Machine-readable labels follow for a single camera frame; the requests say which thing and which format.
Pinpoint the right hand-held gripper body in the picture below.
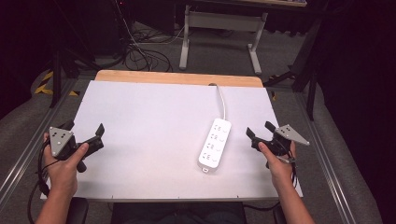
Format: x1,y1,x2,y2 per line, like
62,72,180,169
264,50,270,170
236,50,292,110
250,123,311,165

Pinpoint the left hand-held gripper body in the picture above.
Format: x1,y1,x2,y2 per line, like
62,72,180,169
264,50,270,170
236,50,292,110
49,126,106,174

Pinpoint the person's right hand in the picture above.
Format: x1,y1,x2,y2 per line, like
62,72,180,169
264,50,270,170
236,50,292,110
257,141,297,190

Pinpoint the person's left hand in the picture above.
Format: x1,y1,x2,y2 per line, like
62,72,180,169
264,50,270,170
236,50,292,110
41,132,91,200

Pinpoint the white power strip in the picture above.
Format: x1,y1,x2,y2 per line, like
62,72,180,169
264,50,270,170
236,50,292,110
197,117,233,175

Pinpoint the yellow black floor tape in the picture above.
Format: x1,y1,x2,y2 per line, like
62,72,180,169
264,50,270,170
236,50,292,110
34,71,79,97

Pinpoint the black metal stand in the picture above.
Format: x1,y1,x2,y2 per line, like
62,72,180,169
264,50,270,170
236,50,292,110
49,0,102,109
262,12,325,121

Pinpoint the person's lap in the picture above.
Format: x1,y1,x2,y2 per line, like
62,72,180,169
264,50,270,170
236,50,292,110
110,202,248,224

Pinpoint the aluminium rail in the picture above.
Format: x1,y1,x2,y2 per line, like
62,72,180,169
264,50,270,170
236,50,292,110
0,77,79,202
293,92,358,224

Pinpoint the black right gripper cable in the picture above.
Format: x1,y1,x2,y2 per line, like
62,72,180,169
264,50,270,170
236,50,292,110
289,148,299,189

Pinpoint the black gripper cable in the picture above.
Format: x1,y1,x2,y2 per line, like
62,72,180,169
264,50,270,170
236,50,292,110
26,139,61,224
289,148,299,189

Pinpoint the white power strip cable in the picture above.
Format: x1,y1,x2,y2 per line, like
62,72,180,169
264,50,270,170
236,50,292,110
207,82,227,120

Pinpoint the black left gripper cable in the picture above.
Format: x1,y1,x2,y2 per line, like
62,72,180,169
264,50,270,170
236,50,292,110
26,139,61,224

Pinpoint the tangle of floor cables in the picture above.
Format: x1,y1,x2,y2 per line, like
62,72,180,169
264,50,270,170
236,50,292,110
113,0,188,73

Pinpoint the white metal desk frame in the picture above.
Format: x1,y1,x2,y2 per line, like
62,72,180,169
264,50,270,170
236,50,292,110
178,4,269,76

